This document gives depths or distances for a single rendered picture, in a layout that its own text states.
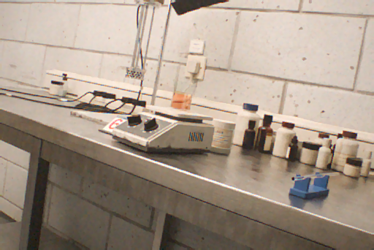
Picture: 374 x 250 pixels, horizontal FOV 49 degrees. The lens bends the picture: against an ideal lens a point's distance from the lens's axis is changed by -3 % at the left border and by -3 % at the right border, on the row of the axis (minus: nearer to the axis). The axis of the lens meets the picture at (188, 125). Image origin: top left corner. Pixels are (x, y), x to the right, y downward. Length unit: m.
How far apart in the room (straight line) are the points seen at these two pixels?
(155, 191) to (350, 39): 0.79
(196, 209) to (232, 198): 0.11
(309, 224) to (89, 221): 1.47
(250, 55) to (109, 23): 0.75
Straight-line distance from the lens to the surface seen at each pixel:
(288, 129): 1.20
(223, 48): 1.54
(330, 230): 0.64
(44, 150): 1.12
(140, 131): 0.90
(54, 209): 2.21
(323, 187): 0.81
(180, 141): 0.92
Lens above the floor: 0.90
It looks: 5 degrees down
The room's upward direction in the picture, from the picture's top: 10 degrees clockwise
